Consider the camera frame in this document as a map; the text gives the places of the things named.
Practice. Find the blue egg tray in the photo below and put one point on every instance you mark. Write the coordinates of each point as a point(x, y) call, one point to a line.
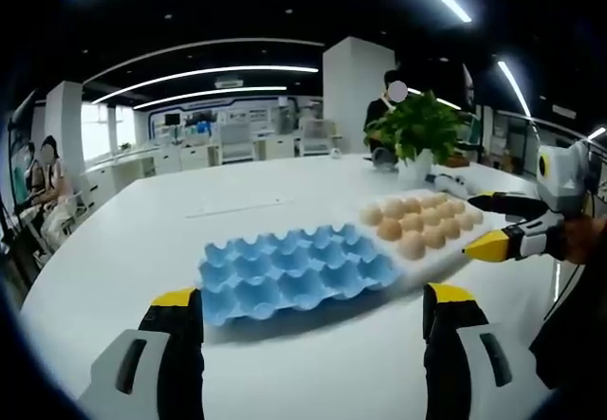
point(294, 273)

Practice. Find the white cabinet row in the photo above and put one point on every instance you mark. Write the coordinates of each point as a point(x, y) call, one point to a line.
point(156, 157)

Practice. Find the white table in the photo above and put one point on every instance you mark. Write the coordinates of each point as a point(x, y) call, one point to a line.
point(189, 211)

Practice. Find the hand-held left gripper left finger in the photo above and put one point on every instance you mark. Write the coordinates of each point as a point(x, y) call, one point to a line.
point(142, 358)

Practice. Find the white foam tray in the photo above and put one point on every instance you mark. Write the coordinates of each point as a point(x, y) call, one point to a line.
point(431, 268)

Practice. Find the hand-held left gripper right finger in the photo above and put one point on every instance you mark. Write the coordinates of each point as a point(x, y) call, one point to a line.
point(474, 358)

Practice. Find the white plant pot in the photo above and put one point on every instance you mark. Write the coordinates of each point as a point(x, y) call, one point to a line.
point(415, 166)

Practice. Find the dark round object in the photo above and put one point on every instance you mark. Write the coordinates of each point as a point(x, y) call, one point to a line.
point(384, 160)

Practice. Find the small white object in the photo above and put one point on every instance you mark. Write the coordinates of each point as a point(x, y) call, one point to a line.
point(337, 154)

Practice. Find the group of brown eggs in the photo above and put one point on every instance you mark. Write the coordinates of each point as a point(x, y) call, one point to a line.
point(417, 223)

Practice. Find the green leafy plant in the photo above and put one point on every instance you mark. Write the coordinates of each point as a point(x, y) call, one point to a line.
point(419, 123)

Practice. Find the person's right hand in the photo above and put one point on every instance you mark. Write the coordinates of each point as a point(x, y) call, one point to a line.
point(585, 240)

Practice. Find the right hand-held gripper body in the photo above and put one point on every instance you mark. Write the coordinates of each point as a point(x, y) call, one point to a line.
point(564, 178)

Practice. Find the white handheld device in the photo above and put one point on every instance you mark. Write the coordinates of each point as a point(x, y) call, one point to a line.
point(455, 184)

